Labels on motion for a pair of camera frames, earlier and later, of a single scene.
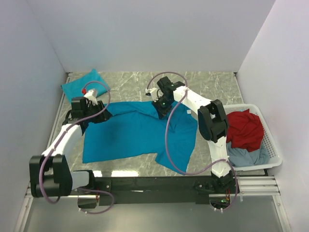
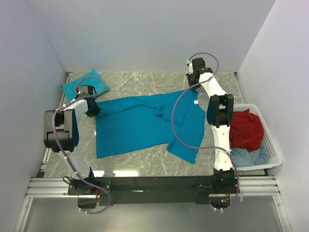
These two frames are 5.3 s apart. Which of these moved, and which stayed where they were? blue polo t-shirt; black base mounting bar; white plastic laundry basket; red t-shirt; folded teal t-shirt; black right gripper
Moved: black right gripper; blue polo t-shirt
Stayed: black base mounting bar; folded teal t-shirt; red t-shirt; white plastic laundry basket
